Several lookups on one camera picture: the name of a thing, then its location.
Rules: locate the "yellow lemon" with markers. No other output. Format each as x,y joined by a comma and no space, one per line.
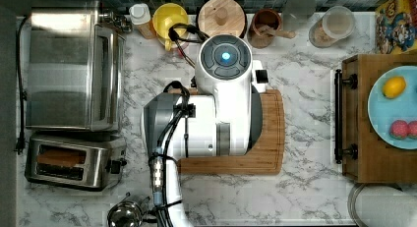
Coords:
394,87

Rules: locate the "bamboo cutting board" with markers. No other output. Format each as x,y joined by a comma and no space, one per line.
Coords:
264,158

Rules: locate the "red strawberry toy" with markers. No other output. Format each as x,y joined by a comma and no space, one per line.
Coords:
399,129

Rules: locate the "white paper towel roll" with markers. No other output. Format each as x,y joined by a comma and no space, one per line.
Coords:
381,206

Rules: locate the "brown jar with spoon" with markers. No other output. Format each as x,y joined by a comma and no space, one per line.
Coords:
265,27

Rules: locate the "clear glass jar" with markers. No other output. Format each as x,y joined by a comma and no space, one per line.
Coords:
337,23

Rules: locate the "canister with wooden lid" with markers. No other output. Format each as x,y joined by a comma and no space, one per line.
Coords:
222,16

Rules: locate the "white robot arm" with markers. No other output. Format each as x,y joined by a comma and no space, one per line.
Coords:
223,119

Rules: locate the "yellow plastic mug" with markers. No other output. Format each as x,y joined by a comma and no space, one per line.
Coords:
165,17

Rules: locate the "black toaster lever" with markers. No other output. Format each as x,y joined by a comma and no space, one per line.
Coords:
117,165

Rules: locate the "colourful cereal box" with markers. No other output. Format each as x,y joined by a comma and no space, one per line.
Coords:
396,27

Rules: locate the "brown toast slice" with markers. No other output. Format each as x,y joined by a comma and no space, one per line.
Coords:
65,158

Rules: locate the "light blue plate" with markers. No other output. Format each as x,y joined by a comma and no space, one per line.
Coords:
382,112

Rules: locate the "shiny steel lidded pot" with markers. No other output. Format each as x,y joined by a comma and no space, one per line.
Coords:
128,212

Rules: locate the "wooden drawer stand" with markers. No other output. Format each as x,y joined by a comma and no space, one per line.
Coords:
363,155

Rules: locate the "stainless steel toaster oven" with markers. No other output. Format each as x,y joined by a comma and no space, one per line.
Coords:
75,69

